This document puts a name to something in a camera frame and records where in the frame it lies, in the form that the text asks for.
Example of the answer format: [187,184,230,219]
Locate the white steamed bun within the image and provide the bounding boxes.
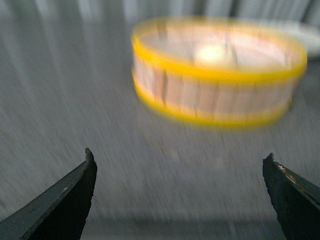
[193,45,227,66]

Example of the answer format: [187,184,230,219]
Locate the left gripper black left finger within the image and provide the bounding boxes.
[0,148,97,240]

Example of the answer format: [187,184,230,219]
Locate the wooden steamer basket yellow rims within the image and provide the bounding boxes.
[131,16,308,128]

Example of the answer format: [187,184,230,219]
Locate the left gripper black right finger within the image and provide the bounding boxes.
[262,153,320,240]

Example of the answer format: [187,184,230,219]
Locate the white rectangular tray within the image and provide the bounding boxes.
[259,20,320,60]

